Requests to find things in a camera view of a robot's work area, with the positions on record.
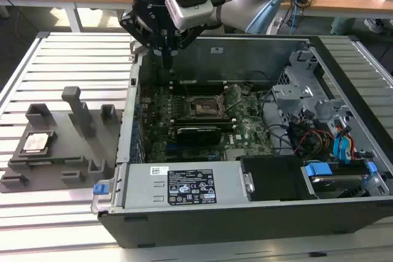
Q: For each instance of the CPU socket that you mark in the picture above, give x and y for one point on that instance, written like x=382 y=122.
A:
x=206 y=109

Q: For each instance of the hard disk in blue carrier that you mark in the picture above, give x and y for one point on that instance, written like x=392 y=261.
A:
x=334 y=182

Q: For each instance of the black graphics card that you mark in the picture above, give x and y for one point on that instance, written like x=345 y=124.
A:
x=199 y=135

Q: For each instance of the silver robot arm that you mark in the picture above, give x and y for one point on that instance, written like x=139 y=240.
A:
x=242 y=4

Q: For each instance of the thin metal locking lever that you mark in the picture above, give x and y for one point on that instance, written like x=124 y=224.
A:
x=232 y=105

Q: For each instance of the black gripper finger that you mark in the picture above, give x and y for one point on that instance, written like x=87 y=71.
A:
x=188 y=38
x=138 y=25

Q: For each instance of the round coin battery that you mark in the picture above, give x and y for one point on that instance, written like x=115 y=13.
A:
x=244 y=90

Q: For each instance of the blue case latch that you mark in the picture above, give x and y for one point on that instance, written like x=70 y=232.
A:
x=99 y=189

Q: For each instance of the silver square CPU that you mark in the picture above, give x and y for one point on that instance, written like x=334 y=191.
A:
x=36 y=143

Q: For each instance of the black open PC case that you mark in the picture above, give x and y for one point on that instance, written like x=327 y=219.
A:
x=215 y=228

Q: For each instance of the green motherboard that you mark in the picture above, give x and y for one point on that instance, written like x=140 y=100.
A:
x=245 y=127

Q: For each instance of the grey power supply unit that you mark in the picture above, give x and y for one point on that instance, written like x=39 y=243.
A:
x=144 y=188

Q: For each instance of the pale green trouser leg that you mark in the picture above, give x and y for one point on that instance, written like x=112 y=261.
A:
x=342 y=25

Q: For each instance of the silver metal drive cage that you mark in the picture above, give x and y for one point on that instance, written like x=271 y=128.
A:
x=294 y=96

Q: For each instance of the grey parts rack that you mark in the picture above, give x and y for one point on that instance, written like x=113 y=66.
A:
x=67 y=151

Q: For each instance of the white sneaker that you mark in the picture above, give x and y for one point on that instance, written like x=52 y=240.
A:
x=374 y=25

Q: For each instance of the blue expansion slot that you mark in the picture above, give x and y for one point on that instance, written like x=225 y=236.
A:
x=172 y=146

